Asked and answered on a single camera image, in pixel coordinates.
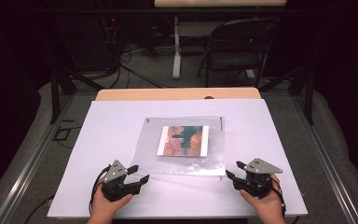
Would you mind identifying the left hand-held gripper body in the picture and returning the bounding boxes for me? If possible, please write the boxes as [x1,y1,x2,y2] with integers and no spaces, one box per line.
[101,159,135,203]

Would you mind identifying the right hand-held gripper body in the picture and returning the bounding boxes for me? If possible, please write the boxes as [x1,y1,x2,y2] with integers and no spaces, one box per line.
[232,158,283,201]

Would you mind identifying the clear acrylic photo frame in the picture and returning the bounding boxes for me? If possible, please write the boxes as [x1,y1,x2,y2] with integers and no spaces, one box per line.
[131,116,227,177]

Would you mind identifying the person's left hand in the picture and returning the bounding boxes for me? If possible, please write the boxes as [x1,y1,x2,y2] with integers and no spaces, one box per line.
[88,187,134,219]

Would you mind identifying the person's right hand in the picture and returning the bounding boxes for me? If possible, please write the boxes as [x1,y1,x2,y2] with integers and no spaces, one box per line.
[239,174,287,220]

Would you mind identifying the white table board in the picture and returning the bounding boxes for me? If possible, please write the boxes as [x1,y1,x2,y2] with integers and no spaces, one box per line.
[47,98,309,219]

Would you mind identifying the orange and green photo print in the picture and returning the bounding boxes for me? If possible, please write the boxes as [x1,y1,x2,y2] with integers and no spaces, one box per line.
[157,125,210,159]

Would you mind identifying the wooden table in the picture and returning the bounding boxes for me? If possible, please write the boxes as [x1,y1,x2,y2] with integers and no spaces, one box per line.
[95,87,262,102]

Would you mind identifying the black metal stand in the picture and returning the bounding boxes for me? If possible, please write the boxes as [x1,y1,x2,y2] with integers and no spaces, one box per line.
[258,60,315,126]
[48,18,105,124]

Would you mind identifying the black folding chair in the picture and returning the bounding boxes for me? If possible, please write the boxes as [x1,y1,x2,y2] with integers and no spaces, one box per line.
[197,18,282,89]

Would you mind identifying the white-legged background table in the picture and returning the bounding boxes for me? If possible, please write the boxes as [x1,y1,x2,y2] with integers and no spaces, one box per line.
[154,0,288,80]

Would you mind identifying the dark computer tower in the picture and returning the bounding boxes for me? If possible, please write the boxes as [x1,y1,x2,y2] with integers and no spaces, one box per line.
[55,12,119,71]

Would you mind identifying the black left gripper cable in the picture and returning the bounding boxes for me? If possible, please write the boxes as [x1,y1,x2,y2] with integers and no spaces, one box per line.
[88,165,112,217]

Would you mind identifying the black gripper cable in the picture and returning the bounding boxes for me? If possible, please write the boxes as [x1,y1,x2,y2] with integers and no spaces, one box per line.
[270,175,287,218]
[88,165,112,217]

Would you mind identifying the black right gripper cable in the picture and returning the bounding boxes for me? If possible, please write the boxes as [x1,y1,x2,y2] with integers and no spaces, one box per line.
[270,175,287,218]

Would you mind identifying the aluminium floor rail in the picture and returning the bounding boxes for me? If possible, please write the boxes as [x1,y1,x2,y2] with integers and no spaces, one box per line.
[291,92,358,224]
[0,92,76,224]

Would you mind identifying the black floor cables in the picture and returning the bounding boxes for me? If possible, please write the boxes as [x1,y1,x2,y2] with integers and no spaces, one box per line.
[83,43,169,90]

